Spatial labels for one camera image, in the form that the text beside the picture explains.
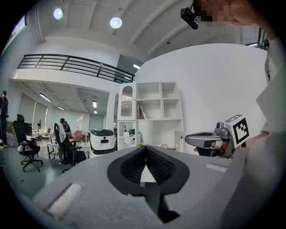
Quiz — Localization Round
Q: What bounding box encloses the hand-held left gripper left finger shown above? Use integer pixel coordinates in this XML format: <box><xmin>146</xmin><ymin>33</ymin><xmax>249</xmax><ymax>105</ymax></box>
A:
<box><xmin>107</xmin><ymin>145</ymin><xmax>147</xmax><ymax>195</ymax></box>

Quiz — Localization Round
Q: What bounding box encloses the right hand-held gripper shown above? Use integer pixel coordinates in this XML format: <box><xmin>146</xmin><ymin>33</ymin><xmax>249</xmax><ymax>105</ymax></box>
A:
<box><xmin>185</xmin><ymin>114</ymin><xmax>250</xmax><ymax>158</ymax></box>

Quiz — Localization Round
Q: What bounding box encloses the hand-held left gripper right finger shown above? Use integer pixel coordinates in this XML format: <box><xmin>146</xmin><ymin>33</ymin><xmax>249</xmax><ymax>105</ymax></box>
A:
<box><xmin>145</xmin><ymin>145</ymin><xmax>190</xmax><ymax>195</ymax></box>

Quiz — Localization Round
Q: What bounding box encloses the person's right forearm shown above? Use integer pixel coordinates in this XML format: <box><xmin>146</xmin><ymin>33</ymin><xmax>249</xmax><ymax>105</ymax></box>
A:
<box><xmin>244</xmin><ymin>131</ymin><xmax>270</xmax><ymax>149</ymax></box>

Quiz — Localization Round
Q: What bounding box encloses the white desk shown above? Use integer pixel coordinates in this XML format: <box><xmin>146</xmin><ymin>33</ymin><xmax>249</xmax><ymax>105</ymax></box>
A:
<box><xmin>143</xmin><ymin>143</ymin><xmax>179</xmax><ymax>153</ymax></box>

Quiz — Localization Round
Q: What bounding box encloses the person's right hand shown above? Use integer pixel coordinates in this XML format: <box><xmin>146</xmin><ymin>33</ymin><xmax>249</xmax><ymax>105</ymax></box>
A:
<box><xmin>193</xmin><ymin>140</ymin><xmax>225</xmax><ymax>157</ymax></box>

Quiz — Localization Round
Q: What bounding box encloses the white and black mobile robot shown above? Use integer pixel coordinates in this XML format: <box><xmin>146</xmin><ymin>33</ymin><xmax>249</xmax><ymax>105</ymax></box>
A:
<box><xmin>89</xmin><ymin>128</ymin><xmax>117</xmax><ymax>156</ymax></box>

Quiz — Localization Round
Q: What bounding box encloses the white shelf unit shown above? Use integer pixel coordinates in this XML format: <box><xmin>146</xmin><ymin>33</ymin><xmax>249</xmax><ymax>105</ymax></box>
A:
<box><xmin>116</xmin><ymin>81</ymin><xmax>185</xmax><ymax>153</ymax></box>

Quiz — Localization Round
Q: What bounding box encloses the flag print book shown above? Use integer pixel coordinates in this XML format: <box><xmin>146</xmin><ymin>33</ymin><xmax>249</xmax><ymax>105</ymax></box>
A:
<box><xmin>139</xmin><ymin>104</ymin><xmax>148</xmax><ymax>120</ymax></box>

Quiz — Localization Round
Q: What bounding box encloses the black office chair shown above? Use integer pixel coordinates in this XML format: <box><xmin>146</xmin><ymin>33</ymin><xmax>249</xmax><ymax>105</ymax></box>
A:
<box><xmin>13</xmin><ymin>114</ymin><xmax>44</xmax><ymax>173</ymax></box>
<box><xmin>53</xmin><ymin>122</ymin><xmax>87</xmax><ymax>173</ymax></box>

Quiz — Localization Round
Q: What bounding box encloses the ribbed glass cabinet door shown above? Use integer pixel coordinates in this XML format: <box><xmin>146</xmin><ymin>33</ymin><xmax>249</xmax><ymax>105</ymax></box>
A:
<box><xmin>120</xmin><ymin>85</ymin><xmax>135</xmax><ymax>118</ymax></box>

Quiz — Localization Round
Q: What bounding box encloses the person's white printed shirt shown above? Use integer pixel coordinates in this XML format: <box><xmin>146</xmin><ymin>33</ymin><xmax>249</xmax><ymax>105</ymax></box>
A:
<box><xmin>220</xmin><ymin>26</ymin><xmax>286</xmax><ymax>229</ymax></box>

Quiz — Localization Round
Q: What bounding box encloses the white garment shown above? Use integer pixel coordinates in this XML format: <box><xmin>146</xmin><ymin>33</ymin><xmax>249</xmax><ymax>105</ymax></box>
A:
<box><xmin>49</xmin><ymin>122</ymin><xmax>67</xmax><ymax>138</ymax></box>

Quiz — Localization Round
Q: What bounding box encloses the black standing fan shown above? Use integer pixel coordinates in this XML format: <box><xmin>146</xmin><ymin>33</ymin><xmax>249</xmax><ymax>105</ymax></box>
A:
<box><xmin>36</xmin><ymin>119</ymin><xmax>43</xmax><ymax>141</ymax></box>

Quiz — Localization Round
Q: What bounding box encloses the black metal railing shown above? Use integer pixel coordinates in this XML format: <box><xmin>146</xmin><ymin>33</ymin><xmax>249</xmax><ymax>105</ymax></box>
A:
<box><xmin>17</xmin><ymin>54</ymin><xmax>135</xmax><ymax>84</ymax></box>

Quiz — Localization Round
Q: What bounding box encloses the person's face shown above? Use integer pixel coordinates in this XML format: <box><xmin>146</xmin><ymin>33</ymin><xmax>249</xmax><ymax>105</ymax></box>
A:
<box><xmin>193</xmin><ymin>0</ymin><xmax>278</xmax><ymax>38</ymax></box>

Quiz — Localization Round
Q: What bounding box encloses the round ceiling light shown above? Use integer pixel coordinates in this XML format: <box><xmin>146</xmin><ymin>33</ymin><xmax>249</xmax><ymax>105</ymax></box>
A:
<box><xmin>53</xmin><ymin>8</ymin><xmax>64</xmax><ymax>20</ymax></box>
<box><xmin>109</xmin><ymin>17</ymin><xmax>123</xmax><ymax>29</ymax></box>

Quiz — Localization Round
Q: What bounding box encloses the black head-mounted camera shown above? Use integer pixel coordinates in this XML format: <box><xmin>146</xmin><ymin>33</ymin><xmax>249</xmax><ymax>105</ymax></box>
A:
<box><xmin>180</xmin><ymin>6</ymin><xmax>199</xmax><ymax>30</ymax></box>

